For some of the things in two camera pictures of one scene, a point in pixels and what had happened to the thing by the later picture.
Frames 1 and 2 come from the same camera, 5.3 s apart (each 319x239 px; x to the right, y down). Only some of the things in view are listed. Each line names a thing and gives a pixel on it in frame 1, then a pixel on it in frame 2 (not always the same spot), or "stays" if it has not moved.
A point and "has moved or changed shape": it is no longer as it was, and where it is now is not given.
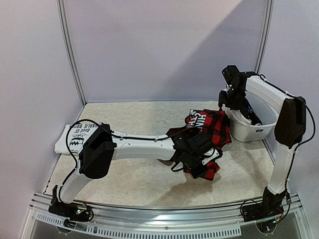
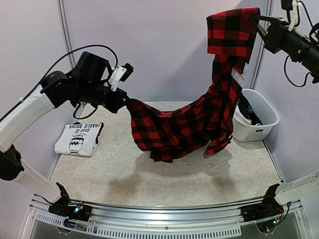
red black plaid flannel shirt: [213, 122] has moved or changed shape
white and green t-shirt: [79, 134] stays
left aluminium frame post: [66, 32] stays
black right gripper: [225, 100] to [270, 32]
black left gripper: [196, 175] to [116, 103]
